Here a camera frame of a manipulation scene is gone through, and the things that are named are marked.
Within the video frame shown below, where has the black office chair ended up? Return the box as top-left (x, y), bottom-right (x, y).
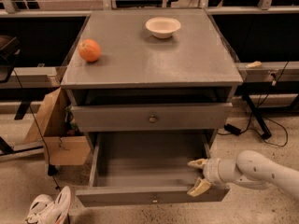
top-left (0, 35), bottom-right (20, 83)

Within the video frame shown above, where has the orange fruit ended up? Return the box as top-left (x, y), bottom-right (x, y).
top-left (78, 39), bottom-right (101, 63)

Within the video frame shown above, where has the white paper bowl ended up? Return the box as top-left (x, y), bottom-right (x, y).
top-left (146, 17), bottom-right (181, 39)

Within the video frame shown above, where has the grey drawer cabinet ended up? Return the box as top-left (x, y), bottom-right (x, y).
top-left (62, 9), bottom-right (242, 145)

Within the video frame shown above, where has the brown cardboard box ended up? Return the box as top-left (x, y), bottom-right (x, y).
top-left (24, 88), bottom-right (91, 165)

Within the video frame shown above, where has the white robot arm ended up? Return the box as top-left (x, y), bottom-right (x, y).
top-left (188, 150), bottom-right (299, 199)

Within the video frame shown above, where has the black power adapter with cable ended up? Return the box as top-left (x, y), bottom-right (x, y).
top-left (217, 68), bottom-right (290, 148)

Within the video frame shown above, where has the white sneaker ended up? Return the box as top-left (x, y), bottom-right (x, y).
top-left (25, 186), bottom-right (71, 224)

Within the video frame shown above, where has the grey top drawer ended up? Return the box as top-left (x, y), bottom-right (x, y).
top-left (71, 103), bottom-right (233, 132)

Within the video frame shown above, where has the black cable on left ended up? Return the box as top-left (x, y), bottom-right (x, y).
top-left (12, 67), bottom-right (62, 190)

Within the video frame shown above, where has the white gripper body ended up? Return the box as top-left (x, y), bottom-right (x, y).
top-left (203, 158), bottom-right (222, 185)

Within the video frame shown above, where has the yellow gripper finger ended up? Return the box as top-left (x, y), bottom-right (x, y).
top-left (187, 159), bottom-right (208, 170)
top-left (187, 177), bottom-right (211, 197)

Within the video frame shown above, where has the grey drawer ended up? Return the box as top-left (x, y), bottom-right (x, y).
top-left (76, 131), bottom-right (230, 207)
top-left (71, 103), bottom-right (233, 132)

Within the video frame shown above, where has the small yellow foam piece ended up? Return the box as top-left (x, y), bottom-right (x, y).
top-left (246, 61), bottom-right (262, 68)

